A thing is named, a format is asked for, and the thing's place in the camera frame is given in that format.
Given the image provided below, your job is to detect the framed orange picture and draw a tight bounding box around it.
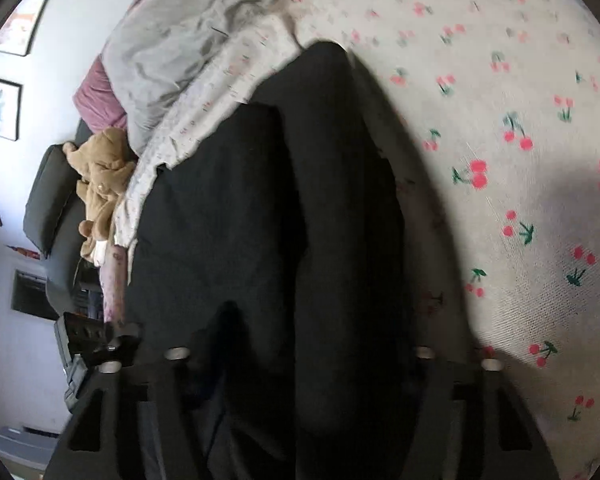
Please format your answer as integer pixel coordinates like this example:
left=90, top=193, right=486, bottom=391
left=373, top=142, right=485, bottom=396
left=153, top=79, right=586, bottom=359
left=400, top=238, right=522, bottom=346
left=0, top=0, right=62, bottom=57

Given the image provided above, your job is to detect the black garment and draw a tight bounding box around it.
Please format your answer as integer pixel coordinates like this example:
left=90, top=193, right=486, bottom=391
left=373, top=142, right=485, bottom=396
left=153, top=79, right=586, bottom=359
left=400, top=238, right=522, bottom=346
left=124, top=40, right=477, bottom=480

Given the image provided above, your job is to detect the pink floral sheet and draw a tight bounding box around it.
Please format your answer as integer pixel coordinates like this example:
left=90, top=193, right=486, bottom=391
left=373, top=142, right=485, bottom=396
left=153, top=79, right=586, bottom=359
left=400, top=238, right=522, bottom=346
left=102, top=242, right=132, bottom=327

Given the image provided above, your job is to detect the grey appliance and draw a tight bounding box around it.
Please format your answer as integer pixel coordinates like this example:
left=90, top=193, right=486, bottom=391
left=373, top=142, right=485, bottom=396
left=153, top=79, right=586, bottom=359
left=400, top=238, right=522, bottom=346
left=0, top=424, right=62, bottom=472

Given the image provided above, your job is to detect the cherry print bed sheet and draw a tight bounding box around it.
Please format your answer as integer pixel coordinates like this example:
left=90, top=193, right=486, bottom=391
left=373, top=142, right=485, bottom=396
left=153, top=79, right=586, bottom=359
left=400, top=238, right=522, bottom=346
left=111, top=0, right=600, bottom=480

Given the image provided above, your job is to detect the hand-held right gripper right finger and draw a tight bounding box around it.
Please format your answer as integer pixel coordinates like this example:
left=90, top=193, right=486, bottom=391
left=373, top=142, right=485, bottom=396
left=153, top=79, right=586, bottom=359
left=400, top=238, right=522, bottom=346
left=414, top=345, right=561, bottom=480

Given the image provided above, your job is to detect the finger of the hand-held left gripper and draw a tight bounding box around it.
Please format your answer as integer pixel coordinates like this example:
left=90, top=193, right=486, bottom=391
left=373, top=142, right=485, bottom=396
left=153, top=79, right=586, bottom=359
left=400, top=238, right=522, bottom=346
left=64, top=311, right=142, bottom=367

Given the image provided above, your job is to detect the grey white pillow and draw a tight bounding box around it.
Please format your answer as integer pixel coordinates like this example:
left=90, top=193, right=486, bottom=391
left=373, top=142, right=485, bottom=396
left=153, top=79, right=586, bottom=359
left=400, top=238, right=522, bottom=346
left=101, top=0, right=312, bottom=155

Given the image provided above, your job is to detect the tan plush blanket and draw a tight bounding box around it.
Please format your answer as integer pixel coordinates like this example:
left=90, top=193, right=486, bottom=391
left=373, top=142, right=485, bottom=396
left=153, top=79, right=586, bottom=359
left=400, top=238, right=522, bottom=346
left=62, top=127, right=139, bottom=266

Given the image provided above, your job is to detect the red wall ornament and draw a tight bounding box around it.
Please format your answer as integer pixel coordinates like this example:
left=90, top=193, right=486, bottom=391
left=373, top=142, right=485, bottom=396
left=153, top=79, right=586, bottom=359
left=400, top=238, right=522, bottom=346
left=6, top=244, right=42, bottom=262

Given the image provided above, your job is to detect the dark grey sofa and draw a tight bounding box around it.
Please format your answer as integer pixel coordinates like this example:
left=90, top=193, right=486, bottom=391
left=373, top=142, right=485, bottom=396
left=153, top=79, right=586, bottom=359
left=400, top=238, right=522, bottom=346
left=22, top=119, right=107, bottom=322

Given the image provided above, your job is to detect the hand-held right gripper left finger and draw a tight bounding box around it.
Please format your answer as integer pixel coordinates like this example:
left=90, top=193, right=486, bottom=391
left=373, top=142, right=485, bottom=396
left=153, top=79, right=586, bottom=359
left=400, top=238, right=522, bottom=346
left=44, top=346, right=193, bottom=480

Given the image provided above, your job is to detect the pink pillow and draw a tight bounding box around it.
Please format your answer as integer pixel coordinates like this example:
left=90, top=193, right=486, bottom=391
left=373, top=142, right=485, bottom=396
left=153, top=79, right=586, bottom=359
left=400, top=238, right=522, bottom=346
left=74, top=54, right=131, bottom=132

